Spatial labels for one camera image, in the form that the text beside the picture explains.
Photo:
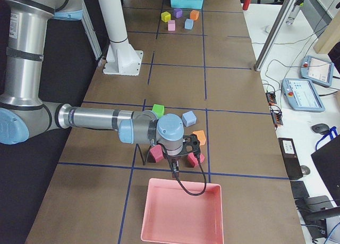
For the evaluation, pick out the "orange circuit board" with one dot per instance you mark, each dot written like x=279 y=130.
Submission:
x=271 y=98
x=277 y=118

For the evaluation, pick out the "orange circuit board upper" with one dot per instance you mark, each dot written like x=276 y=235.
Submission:
x=271 y=98

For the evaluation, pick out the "crimson foam block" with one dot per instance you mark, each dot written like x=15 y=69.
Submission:
x=193 y=161

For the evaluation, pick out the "teach pendant far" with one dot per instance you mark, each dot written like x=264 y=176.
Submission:
x=317 y=70

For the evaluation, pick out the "light blue foam block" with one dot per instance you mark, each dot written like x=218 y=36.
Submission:
x=189 y=118
x=188 y=25

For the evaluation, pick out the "teach pendant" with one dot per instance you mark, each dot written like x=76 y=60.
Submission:
x=317 y=70
x=301 y=95

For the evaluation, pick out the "black laptop corner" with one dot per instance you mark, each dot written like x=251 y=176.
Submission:
x=326 y=161

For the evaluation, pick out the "green foam block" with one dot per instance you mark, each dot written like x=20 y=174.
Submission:
x=159 y=110

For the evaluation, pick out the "red foam block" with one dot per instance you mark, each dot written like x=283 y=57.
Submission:
x=156 y=154

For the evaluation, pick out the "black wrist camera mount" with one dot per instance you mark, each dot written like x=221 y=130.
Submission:
x=191 y=144

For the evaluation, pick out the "orange foam block left side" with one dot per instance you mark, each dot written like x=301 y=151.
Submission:
x=194 y=15

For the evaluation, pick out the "orange circuit board lower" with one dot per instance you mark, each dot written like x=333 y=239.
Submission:
x=277 y=118

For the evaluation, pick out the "aluminium frame post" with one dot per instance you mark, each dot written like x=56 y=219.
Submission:
x=281 y=17

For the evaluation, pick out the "teach pendant near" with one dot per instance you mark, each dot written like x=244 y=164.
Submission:
x=301 y=95

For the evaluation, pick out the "clear plastic bottle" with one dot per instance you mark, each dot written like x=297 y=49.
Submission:
x=294 y=12

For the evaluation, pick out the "yellow foam block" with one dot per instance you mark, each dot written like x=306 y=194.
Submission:
x=165 y=16

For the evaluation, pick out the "black computer mouse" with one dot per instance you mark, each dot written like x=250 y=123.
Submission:
x=320 y=128

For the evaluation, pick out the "pink foam block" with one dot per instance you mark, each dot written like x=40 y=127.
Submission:
x=171 y=25

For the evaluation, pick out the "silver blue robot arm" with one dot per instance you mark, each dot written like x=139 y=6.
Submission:
x=25 y=115

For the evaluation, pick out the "black power brick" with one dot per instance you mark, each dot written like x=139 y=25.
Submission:
x=290 y=158

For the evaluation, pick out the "white camera mast with base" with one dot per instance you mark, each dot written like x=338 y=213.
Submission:
x=122 y=58

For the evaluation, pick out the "purple foam block left side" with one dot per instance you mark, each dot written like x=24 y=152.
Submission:
x=177 y=13

